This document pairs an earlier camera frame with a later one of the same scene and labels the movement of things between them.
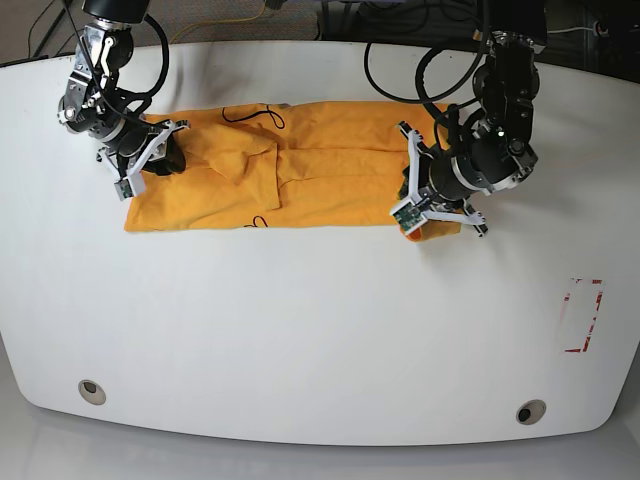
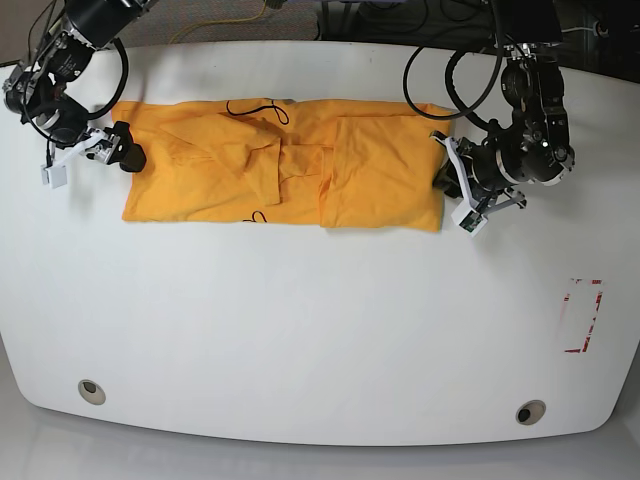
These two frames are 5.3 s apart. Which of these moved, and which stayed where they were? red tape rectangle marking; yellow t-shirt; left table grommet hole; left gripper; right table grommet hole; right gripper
Moved: right gripper; left gripper
Stayed: right table grommet hole; yellow t-shirt; red tape rectangle marking; left table grommet hole
